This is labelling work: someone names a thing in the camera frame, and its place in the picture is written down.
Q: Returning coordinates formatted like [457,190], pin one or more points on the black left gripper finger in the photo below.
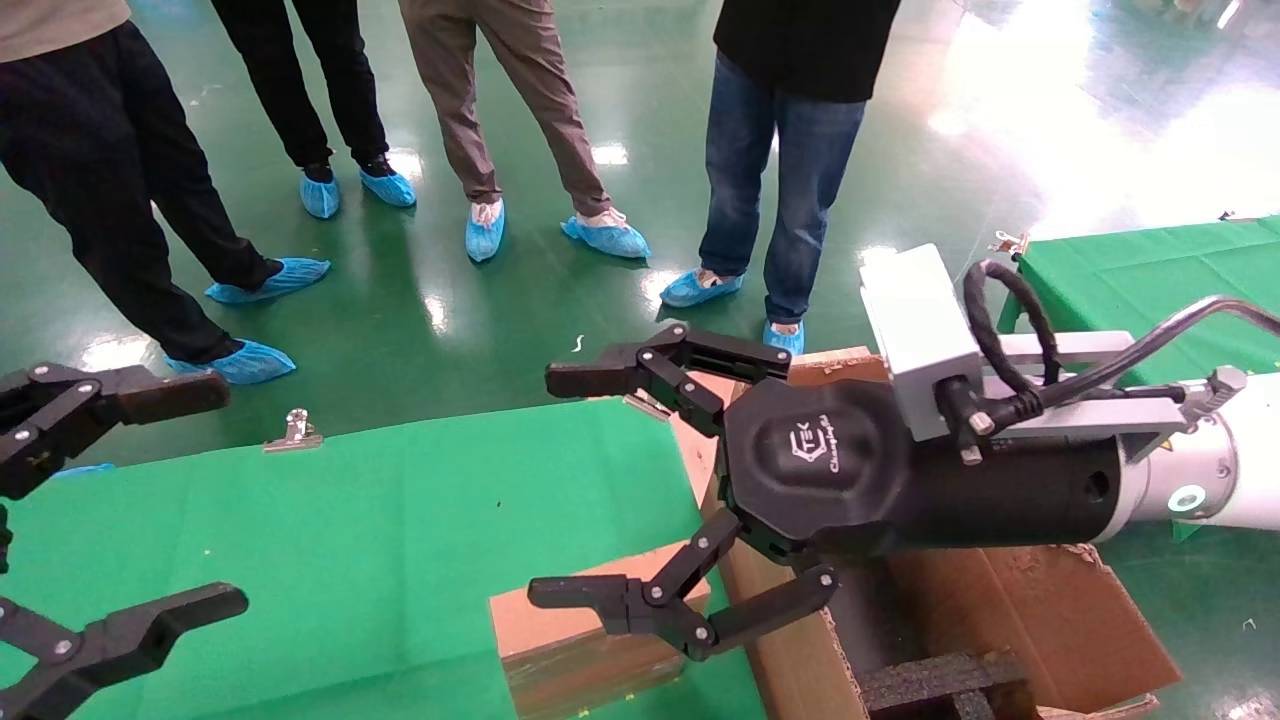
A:
[120,635]
[60,395]

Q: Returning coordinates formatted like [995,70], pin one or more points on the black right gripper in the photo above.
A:
[830,470]

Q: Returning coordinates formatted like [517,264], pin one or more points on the small brown cardboard box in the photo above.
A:
[560,620]

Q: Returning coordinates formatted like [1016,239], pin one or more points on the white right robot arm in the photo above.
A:
[1240,470]

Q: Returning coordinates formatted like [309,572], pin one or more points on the large open cardboard carton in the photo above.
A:
[1050,620]

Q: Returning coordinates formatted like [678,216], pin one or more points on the silver binder clip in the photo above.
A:
[648,405]
[1235,216]
[296,430]
[1010,243]

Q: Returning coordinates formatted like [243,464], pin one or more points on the blue shoe cover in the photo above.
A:
[700,288]
[390,188]
[270,280]
[484,235]
[610,238]
[235,363]
[320,197]
[785,338]

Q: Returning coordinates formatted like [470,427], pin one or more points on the person in beige top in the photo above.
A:
[90,160]

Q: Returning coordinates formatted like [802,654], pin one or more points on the black foam insert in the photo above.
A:
[930,685]

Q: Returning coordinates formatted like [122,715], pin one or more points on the person in blue jeans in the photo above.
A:
[780,120]

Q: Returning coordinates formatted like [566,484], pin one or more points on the person in slim black trousers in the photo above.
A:
[290,80]

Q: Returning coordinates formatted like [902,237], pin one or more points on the person in brown trousers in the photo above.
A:
[470,90]

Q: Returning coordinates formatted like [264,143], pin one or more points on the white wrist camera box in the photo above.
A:
[920,330]

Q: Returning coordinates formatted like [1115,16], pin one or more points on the silver camera mounting bracket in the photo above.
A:
[1100,410]

